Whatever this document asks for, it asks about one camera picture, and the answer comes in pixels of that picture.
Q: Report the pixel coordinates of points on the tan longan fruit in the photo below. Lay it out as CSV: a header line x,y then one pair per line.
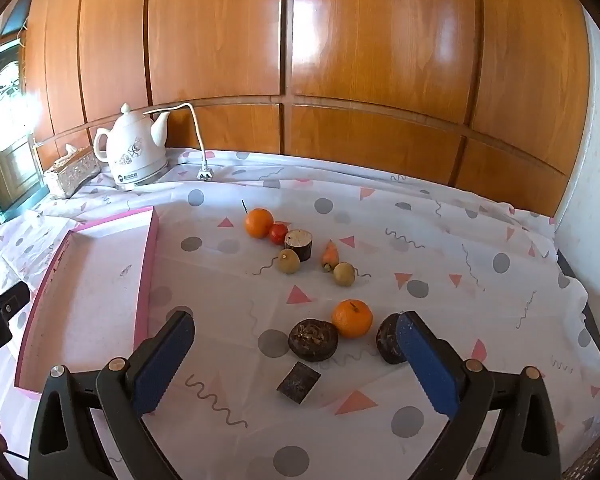
x,y
288,261
344,274

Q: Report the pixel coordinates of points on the ornate tissue box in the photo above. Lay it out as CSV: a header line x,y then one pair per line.
x,y
69,172

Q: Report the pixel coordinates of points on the white ceramic electric kettle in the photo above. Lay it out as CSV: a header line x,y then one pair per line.
x,y
134,149

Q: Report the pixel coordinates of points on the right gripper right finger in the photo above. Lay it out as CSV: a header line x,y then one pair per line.
x,y
524,442

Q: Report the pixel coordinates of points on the small orange carrot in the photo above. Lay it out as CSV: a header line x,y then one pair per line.
x,y
330,257

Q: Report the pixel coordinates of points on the round sugarcane piece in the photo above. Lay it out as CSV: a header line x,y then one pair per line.
x,y
300,242

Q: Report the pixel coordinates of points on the white patterned tablecloth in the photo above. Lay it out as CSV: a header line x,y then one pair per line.
x,y
483,275

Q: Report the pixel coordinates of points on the square sugarcane piece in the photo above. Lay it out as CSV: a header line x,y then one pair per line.
x,y
299,382

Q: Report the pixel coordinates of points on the orange tangerine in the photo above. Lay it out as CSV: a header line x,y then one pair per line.
x,y
352,318

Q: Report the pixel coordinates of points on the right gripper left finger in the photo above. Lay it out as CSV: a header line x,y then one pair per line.
x,y
65,443

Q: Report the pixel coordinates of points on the small red tomato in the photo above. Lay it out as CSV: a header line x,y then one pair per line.
x,y
277,233

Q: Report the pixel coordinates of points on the orange with stem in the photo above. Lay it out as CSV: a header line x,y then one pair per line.
x,y
257,222

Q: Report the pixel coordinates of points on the pink shallow tray box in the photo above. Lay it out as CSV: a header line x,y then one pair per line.
x,y
93,301

